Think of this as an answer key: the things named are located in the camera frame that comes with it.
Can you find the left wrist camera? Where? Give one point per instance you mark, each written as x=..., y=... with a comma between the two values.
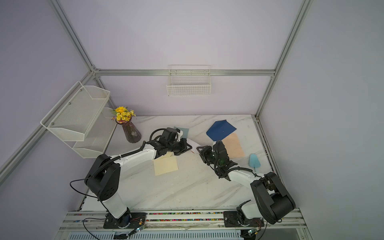
x=179, y=134

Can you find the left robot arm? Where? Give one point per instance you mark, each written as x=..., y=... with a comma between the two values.
x=103, y=178

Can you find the small light blue object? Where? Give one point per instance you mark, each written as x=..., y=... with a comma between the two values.
x=254, y=161

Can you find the yellow flower bouquet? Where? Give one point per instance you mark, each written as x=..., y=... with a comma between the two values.
x=123, y=115

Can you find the dark blue envelope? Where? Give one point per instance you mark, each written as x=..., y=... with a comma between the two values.
x=220, y=130

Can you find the white wire wall basket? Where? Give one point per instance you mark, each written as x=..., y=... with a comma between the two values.
x=189, y=80

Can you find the dark glass vase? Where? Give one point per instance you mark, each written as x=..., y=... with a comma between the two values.
x=131, y=132

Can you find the aluminium front rail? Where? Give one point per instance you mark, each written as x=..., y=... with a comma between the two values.
x=181, y=225

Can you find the white mesh two-tier shelf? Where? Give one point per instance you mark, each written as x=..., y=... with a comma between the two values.
x=82, y=120

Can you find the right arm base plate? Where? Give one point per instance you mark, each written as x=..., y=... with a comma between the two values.
x=237, y=219

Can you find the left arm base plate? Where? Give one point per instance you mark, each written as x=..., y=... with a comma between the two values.
x=123, y=221

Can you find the red bordered letter paper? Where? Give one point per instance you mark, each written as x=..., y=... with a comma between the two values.
x=194, y=146

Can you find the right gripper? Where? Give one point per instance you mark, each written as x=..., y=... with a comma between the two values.
x=204, y=153

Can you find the teal envelope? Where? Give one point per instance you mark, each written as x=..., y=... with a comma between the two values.
x=184, y=131

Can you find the cream paper sheet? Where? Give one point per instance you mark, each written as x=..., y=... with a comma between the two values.
x=165, y=164

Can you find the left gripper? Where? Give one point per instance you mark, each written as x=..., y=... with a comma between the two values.
x=184, y=147

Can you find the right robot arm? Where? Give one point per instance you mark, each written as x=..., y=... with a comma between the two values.
x=272, y=200

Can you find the peach paper sheet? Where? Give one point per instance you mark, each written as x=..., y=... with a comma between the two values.
x=233, y=146

